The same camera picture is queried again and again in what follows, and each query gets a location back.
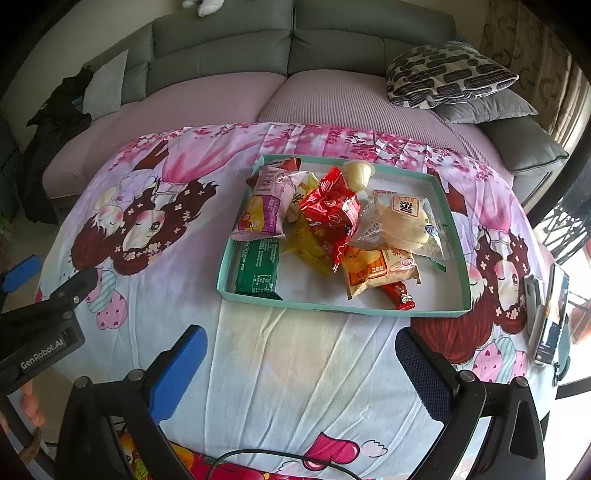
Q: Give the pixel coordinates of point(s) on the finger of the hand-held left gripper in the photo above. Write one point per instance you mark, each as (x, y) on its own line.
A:
(74, 286)
(21, 272)

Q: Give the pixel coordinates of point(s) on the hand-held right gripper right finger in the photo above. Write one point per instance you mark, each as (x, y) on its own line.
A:
(427, 374)

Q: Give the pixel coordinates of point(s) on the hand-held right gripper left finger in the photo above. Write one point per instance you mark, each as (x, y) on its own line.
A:
(178, 374)

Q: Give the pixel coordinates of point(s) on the small red candy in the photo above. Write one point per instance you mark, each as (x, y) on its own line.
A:
(399, 295)

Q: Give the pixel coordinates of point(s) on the teal cardboard tray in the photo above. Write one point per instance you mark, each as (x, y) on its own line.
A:
(429, 286)

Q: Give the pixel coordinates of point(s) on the orange chip packet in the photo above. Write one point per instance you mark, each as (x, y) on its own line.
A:
(378, 267)

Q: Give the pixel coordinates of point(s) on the dark green snack packet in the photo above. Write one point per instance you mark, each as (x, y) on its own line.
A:
(256, 267)

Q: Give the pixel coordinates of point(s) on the clear bread packet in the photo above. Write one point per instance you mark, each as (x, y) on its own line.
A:
(401, 221)

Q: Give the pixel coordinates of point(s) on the yellow snack packet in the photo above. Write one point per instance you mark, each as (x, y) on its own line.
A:
(307, 242)

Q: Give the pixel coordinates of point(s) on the pink snack packet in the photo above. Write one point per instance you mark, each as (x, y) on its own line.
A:
(263, 203)

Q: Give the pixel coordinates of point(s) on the red flower-print snack packet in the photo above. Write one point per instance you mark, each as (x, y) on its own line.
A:
(330, 207)

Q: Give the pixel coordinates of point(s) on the yellow jelly cup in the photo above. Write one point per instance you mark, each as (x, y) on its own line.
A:
(358, 174)

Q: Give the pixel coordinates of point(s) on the person's left hand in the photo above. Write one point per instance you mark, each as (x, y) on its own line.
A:
(32, 406)

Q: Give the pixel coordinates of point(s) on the printed blanket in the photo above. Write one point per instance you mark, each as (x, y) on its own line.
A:
(300, 369)

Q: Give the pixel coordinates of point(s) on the phone on stand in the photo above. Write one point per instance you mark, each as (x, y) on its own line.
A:
(551, 318)

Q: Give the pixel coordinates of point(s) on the black clothing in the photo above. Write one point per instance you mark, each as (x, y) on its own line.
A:
(60, 129)

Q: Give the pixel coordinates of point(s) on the light grey pillow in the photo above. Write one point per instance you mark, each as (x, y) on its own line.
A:
(106, 87)

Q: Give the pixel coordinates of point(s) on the black metal railing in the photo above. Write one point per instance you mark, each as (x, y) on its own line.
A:
(565, 226)

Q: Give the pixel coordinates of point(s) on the pink sofa cover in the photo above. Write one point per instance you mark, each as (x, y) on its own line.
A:
(184, 106)

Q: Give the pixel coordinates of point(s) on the dark grey pillow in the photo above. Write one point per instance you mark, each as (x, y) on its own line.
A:
(489, 108)

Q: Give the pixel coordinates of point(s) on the grey-green sofa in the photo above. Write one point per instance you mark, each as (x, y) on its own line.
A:
(221, 41)

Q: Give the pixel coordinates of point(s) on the black and white patterned pillow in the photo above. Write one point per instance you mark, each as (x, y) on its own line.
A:
(448, 74)

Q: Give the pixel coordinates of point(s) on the white plush toy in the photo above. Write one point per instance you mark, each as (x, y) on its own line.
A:
(203, 5)

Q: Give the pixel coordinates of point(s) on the patterned curtain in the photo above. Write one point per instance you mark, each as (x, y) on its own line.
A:
(531, 60)

